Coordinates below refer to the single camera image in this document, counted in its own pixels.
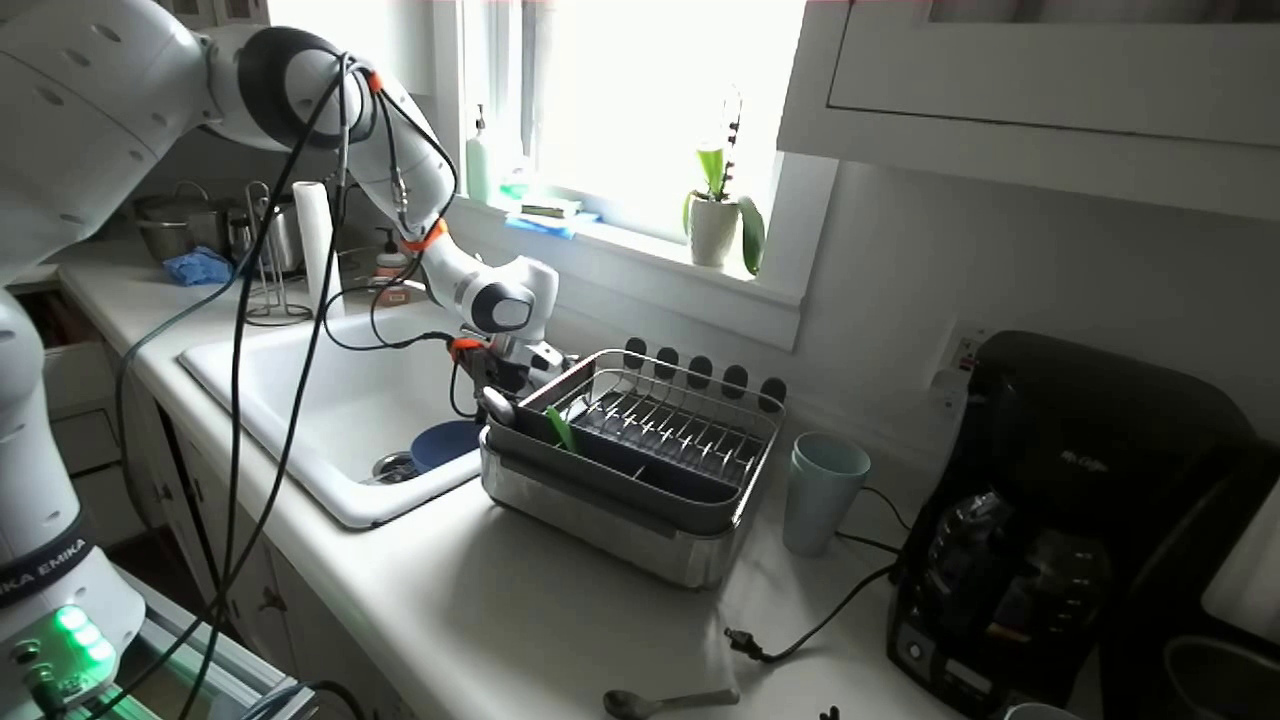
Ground white paper towel roll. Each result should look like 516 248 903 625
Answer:
288 177 348 323

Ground pale teal cup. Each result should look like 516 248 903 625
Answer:
780 431 876 560

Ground black coffee maker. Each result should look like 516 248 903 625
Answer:
884 328 1264 718

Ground stainless steel dish rack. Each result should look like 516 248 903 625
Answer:
477 345 791 597

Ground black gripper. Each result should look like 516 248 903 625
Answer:
477 336 570 405

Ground clear glass jar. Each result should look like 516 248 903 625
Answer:
133 193 223 269

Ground orange cable strap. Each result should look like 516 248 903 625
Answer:
394 216 451 260

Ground potted orchid plant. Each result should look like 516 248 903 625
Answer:
679 95 772 282

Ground dark striped sponge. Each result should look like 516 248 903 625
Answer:
516 193 589 225

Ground metal paper towel holder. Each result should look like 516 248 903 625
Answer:
236 177 325 332

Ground crumpled blue rag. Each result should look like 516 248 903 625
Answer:
155 243 236 291

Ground dark utensil holder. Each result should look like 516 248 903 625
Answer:
485 391 753 510

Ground grey scoop with handle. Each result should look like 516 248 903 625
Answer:
598 680 745 720

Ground white wall outlet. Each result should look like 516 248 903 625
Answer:
926 317 993 405

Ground white base cabinets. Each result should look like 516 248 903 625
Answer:
23 286 416 720

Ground white upper cabinet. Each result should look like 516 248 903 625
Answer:
777 0 1280 227

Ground black power cable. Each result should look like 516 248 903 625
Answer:
718 479 922 668

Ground green soap pump bottle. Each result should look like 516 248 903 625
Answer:
460 102 496 208

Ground aluminium robot cart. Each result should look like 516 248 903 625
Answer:
76 572 318 720

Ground blue bowl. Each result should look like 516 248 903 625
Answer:
408 418 488 479

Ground silver spoon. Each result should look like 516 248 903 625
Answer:
477 380 518 428

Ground small green plastic piece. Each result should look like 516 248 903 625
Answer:
539 405 580 455

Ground white framed window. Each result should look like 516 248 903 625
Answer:
424 0 843 354

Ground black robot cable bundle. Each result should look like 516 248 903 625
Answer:
112 53 490 720

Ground steel sink drain strainer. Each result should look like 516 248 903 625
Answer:
369 450 419 488

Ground dark countertop appliance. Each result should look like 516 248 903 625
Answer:
1112 445 1280 720

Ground white kitchen sink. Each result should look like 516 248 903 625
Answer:
171 291 570 535

